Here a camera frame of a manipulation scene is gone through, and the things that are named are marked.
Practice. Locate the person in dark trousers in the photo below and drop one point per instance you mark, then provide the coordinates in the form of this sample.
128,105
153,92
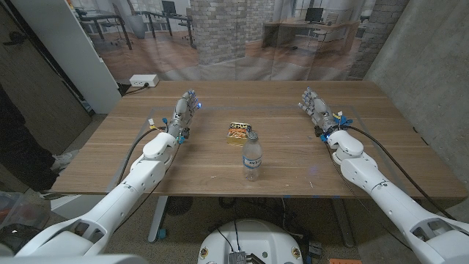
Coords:
22,157

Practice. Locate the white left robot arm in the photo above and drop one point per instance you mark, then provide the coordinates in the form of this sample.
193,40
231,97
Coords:
139,179

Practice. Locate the white leaning panel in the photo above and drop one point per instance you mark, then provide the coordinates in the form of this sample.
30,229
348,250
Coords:
73,55

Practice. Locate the clear plastic storage bin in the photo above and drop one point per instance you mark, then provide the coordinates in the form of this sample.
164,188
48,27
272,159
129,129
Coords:
22,210

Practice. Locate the black round floor grille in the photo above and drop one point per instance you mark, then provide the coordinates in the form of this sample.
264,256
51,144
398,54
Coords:
179,205

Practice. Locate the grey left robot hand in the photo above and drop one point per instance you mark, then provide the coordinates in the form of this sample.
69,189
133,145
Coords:
181,110

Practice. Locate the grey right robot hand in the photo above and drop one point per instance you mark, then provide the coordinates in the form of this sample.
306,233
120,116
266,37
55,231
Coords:
320,110

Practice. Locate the black bag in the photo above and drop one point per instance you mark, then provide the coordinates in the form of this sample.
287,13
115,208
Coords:
16,236

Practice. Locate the clear plastic water bottle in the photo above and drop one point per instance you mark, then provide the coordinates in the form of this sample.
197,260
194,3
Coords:
252,157

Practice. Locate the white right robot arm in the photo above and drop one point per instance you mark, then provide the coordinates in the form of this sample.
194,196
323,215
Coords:
381,190

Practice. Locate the white power strip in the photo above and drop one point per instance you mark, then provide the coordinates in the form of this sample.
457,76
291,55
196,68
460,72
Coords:
143,80

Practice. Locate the printed office backdrop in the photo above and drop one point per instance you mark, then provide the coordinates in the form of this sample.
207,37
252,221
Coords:
227,36

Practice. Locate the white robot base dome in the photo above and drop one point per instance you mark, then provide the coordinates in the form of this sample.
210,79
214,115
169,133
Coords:
251,240

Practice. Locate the spam can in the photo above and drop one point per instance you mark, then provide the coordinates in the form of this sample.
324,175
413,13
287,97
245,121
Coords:
236,133

